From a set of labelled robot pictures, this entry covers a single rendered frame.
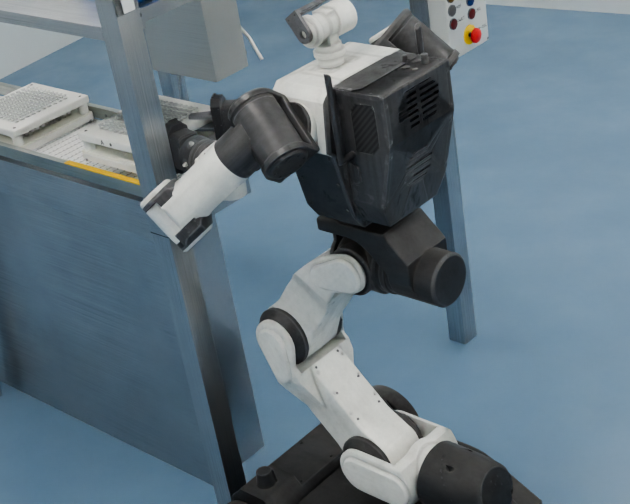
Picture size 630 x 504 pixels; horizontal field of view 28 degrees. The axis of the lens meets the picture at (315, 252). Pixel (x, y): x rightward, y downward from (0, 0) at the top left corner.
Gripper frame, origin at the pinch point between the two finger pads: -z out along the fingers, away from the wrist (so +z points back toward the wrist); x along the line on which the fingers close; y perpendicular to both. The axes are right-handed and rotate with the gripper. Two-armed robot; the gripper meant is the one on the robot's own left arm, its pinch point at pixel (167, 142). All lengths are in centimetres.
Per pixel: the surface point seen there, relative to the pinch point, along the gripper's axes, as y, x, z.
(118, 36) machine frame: -13.1, -32.0, 12.5
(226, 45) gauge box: 18.2, -17.4, 3.1
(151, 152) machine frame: -12.1, -6.2, 13.8
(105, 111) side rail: 12, 9, -49
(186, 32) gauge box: 12.4, -21.3, -3.0
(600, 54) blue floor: 286, 101, -108
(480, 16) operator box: 98, 2, 4
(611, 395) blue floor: 89, 99, 51
